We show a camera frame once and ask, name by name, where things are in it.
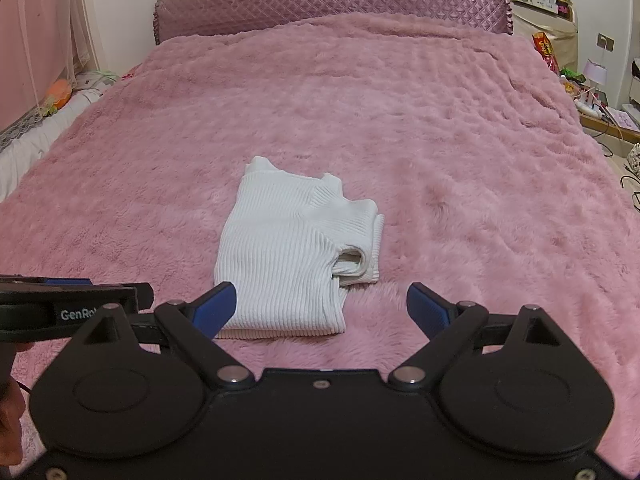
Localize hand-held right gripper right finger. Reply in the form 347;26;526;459
387;282;564;392

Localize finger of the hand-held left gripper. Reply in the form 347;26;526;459
41;277;156;313

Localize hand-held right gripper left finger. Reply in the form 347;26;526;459
75;281;255;392

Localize white ribbed knit sweater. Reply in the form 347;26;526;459
213;156;386;340

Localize person's left hand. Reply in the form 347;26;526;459
0;342;28;465

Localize white lace-trimmed mattress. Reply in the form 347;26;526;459
0;71;123;202

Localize pink fluffy blanket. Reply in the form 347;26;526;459
0;12;640;476

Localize orange plush toy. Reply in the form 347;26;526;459
44;78;76;111

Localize pink sheer curtain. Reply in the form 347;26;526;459
0;0;103;133

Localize pink flat box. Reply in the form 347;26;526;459
611;108;640;133

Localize red snack bag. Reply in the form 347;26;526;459
532;31;561;76

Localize white table lamp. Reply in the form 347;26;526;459
583;59;610;86

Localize cream bedside cabinet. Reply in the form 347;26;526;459
506;0;581;81

